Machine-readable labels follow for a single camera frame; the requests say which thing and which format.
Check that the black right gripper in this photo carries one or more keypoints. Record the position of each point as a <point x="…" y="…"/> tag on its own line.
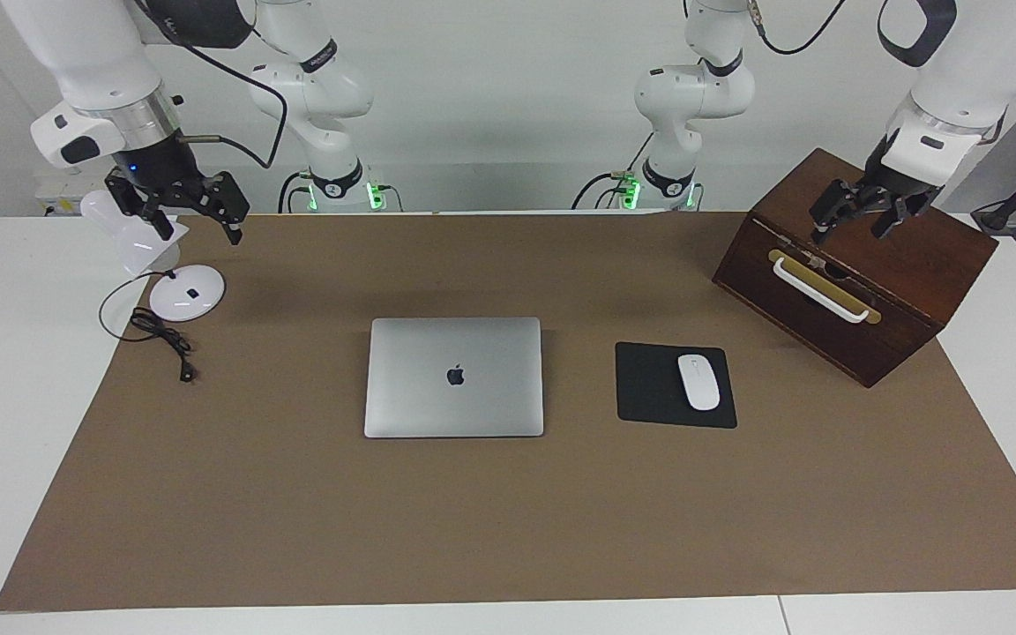
<point x="164" y="172"/>

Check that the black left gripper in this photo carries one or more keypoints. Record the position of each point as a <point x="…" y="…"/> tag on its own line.
<point x="900" y="181"/>

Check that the silver laptop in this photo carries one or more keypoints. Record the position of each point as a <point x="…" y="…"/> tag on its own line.
<point x="455" y="406"/>

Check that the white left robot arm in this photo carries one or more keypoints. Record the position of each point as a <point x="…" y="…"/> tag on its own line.
<point x="693" y="88"/>

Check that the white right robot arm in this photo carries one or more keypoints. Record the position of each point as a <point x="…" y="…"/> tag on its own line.
<point x="85" y="53"/>

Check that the dark wooden box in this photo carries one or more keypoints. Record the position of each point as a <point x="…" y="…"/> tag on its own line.
<point x="896" y="238"/>

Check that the white desk lamp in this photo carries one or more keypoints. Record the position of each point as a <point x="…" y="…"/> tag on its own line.
<point x="186" y="295"/>

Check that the white power strip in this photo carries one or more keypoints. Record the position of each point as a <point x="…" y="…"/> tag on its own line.
<point x="67" y="190"/>

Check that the white computer mouse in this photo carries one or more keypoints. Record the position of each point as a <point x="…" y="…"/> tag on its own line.
<point x="698" y="384"/>

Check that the black mouse pad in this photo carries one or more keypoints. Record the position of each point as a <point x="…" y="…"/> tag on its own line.
<point x="645" y="388"/>

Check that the brown table mat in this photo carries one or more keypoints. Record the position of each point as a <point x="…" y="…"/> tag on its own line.
<point x="473" y="529"/>

